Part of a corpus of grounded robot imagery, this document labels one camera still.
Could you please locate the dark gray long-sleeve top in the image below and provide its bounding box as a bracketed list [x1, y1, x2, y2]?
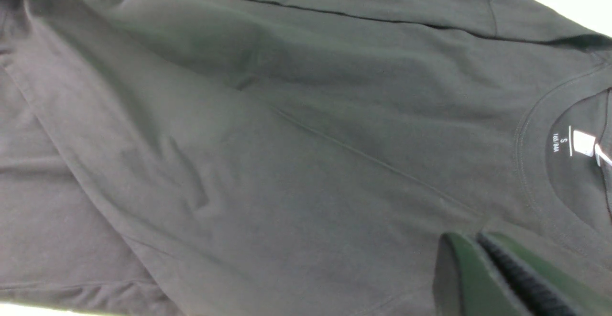
[1, 0, 611, 316]

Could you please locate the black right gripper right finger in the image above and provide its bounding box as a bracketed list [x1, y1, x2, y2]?
[478, 232, 612, 316]

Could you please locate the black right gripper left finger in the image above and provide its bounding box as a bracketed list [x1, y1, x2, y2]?
[433, 232, 532, 316]

